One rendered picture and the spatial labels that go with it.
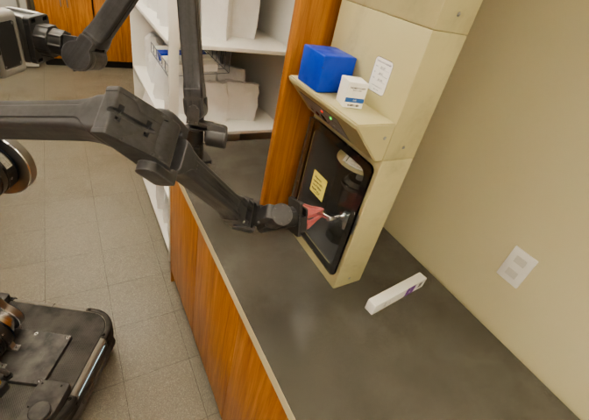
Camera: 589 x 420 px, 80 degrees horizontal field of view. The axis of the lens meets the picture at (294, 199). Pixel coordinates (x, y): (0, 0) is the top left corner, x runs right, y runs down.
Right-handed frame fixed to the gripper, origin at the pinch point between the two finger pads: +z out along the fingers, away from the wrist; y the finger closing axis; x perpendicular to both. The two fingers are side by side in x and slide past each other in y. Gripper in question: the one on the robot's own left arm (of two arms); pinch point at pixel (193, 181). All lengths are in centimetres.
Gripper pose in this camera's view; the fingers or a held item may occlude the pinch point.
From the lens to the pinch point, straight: 122.8
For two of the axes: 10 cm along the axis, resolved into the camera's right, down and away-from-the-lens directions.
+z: -1.8, 8.1, 5.6
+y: 8.6, -1.5, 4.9
